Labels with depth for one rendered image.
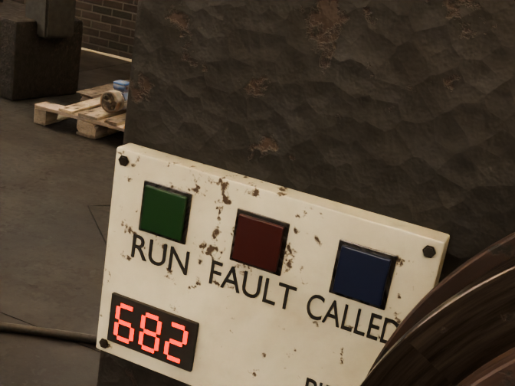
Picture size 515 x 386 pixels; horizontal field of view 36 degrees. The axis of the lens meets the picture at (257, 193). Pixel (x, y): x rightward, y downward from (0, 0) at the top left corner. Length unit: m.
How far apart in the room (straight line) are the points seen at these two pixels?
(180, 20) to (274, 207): 0.16
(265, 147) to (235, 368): 0.18
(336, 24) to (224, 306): 0.23
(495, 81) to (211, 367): 0.31
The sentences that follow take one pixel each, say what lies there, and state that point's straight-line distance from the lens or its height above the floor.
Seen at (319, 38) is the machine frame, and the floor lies 1.35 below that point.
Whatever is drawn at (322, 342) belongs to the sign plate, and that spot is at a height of 1.14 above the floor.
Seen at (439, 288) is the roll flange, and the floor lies 1.24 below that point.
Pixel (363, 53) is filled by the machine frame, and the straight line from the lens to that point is 0.55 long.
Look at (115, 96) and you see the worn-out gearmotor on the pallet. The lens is 4.99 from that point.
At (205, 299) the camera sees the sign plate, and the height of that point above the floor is 1.14.
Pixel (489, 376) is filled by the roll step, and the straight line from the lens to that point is 0.40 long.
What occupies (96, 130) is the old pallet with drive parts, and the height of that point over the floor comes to 0.06.
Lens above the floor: 1.42
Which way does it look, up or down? 19 degrees down
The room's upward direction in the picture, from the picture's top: 10 degrees clockwise
